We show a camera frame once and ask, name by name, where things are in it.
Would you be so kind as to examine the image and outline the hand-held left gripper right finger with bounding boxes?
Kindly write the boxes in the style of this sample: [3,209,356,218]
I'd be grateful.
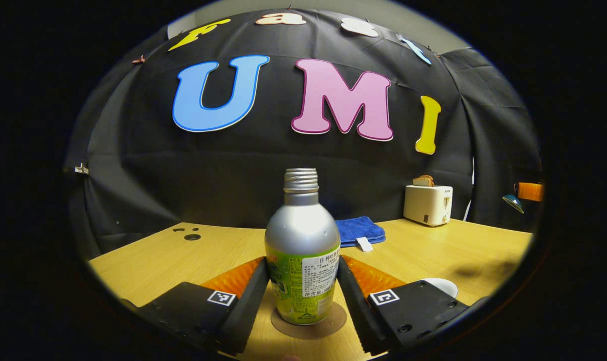
[336,255,485,354]

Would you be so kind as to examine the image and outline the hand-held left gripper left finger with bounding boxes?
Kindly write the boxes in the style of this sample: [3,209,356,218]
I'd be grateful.
[123,257,270,356]

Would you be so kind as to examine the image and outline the silver water bottle green label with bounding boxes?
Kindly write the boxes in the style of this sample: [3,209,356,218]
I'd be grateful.
[264,168,342,326]

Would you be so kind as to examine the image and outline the round brown coaster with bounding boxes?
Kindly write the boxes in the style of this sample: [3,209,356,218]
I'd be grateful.
[270,301,348,340]

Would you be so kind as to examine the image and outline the black backdrop cloth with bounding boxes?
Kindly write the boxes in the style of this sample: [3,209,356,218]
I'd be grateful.
[64,7,543,257]

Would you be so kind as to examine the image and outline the white toaster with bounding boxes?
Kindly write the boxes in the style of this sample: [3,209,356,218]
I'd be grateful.
[403,184,454,228]

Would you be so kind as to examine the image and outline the folded blue towel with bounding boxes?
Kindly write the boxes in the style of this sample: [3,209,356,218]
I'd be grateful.
[335,216,387,252]

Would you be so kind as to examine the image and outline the teacup with white inside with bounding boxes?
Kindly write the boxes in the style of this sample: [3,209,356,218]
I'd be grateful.
[418,277,460,299]

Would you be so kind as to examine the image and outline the dark blue teacup lid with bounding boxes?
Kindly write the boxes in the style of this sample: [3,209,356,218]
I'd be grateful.
[502,194,525,215]

